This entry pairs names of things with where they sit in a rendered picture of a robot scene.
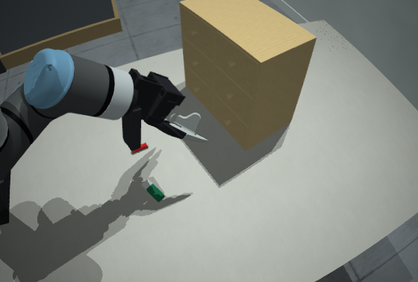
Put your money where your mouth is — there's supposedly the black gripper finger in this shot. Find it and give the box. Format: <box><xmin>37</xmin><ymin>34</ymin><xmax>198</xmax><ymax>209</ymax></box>
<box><xmin>152</xmin><ymin>113</ymin><xmax>208</xmax><ymax>142</ymax></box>

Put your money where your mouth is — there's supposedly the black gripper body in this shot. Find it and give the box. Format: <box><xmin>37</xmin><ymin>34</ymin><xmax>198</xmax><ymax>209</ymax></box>
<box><xmin>124</xmin><ymin>68</ymin><xmax>185</xmax><ymax>126</ymax></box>

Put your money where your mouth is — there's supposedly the tan chest of drawers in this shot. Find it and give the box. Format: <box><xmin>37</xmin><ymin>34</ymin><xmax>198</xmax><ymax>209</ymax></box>
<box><xmin>179</xmin><ymin>0</ymin><xmax>316</xmax><ymax>151</ymax></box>

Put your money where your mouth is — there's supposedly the brown wooden drawer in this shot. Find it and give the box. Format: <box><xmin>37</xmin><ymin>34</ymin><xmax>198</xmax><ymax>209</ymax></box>
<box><xmin>214</xmin><ymin>94</ymin><xmax>249</xmax><ymax>148</ymax></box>
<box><xmin>185</xmin><ymin>65</ymin><xmax>213</xmax><ymax>113</ymax></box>
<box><xmin>184</xmin><ymin>37</ymin><xmax>213</xmax><ymax>89</ymax></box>
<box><xmin>215</xmin><ymin>31</ymin><xmax>259</xmax><ymax>96</ymax></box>
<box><xmin>181</xmin><ymin>6</ymin><xmax>213</xmax><ymax>60</ymax></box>
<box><xmin>215</xmin><ymin>65</ymin><xmax>253</xmax><ymax>125</ymax></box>

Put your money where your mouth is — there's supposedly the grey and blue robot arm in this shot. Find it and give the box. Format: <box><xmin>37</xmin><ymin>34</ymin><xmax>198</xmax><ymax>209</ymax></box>
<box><xmin>0</xmin><ymin>48</ymin><xmax>142</xmax><ymax>184</ymax></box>

